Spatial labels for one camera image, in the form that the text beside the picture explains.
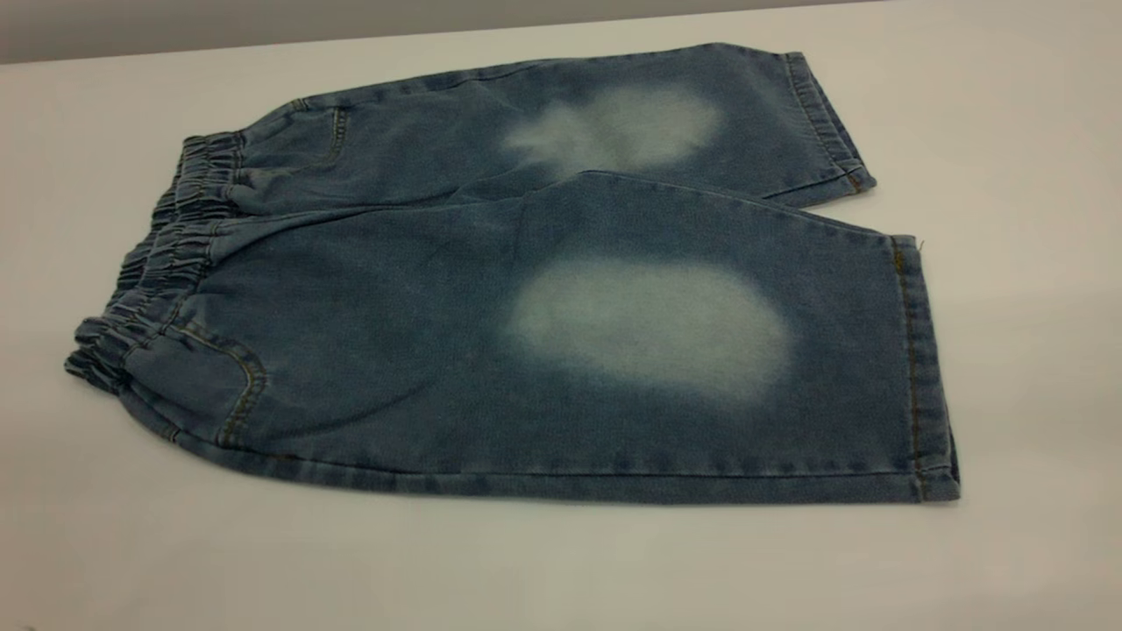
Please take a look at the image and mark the blue denim kids pants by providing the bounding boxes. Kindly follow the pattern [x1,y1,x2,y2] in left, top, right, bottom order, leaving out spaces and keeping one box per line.
[63,41,962,506]

